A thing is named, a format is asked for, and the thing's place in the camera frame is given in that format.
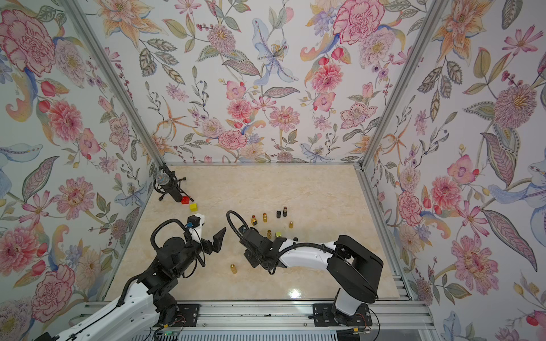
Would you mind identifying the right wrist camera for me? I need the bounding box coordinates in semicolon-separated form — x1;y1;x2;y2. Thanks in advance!
237;225;255;240

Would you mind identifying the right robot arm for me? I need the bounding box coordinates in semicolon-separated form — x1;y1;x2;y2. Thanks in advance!
226;210;384;327

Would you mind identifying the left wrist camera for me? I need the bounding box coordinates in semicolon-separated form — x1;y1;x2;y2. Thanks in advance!
186;213;206;234

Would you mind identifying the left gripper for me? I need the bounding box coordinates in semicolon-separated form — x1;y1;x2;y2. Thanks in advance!
172;226;227;277

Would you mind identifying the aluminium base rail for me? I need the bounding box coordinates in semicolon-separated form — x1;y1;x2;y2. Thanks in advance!
67;300;440;341

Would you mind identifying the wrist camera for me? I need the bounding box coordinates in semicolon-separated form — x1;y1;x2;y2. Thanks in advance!
237;225;255;240
186;213;206;234

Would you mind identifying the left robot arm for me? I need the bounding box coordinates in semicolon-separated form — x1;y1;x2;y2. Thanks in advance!
38;215;227;340

